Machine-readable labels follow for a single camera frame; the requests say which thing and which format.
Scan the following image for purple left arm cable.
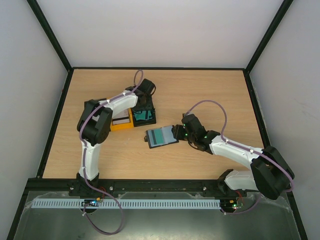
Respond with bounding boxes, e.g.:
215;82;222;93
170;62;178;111
78;69;145;235

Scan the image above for black right card bin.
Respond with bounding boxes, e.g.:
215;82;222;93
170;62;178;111
131;96;157;127

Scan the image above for white striped cards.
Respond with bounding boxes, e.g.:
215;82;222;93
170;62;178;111
112;109;130;126

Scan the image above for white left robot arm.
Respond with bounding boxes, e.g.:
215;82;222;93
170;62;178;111
76;78;157;188

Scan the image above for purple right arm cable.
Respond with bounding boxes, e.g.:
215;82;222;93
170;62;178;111
183;99;295;216

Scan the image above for black enclosure frame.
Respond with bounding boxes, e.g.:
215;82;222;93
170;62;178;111
7;0;308;240

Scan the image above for black leather card holder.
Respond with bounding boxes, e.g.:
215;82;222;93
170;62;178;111
144;125;179;149

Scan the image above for yellow middle card bin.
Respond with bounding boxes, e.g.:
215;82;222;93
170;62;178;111
110;108;134;132

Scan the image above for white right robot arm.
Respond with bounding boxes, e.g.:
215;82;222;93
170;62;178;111
172;114;295;200

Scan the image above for teal card stack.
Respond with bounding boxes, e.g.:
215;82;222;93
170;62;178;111
133;110;153;121

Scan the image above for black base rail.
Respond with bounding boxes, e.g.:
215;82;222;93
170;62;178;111
24;177;253;199

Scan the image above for grey slotted cable duct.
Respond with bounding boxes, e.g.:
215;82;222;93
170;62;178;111
31;198;221;210

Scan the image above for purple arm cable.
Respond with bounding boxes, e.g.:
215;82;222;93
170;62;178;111
183;99;295;216
78;69;145;235

